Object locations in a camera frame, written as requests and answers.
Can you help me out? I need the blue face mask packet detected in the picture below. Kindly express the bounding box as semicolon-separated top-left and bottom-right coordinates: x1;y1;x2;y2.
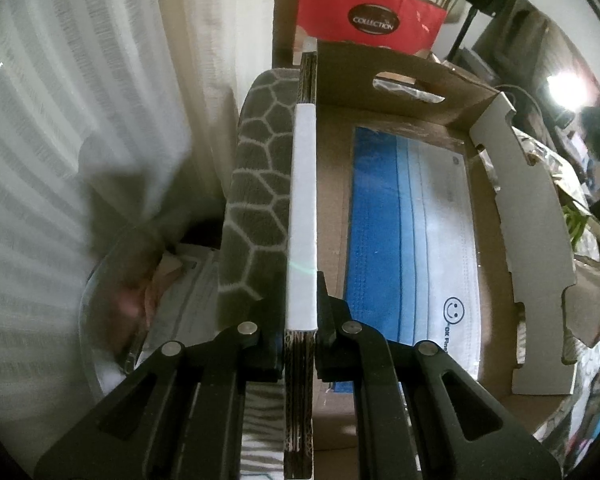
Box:
342;126;482;393

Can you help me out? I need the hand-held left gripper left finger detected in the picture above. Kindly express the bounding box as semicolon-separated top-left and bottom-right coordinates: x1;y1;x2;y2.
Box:
32;321;287;480

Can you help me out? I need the tall brown carton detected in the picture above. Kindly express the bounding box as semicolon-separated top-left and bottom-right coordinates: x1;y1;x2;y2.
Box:
272;0;306;67

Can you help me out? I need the zebra striped cloth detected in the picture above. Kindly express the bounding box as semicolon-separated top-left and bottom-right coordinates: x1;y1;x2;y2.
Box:
240;380;286;477

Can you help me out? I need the white curtain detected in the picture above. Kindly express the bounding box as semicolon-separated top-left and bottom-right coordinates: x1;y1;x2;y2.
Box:
0;0;276;411

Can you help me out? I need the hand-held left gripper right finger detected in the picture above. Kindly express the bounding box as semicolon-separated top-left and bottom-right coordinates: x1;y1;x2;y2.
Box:
316;271;563;480

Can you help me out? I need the brown cardboard box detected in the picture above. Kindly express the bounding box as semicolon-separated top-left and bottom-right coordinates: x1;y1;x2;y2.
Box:
282;40;600;480

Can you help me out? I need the red gift bag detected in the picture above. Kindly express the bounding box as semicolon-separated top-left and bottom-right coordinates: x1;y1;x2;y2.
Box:
294;0;448;56

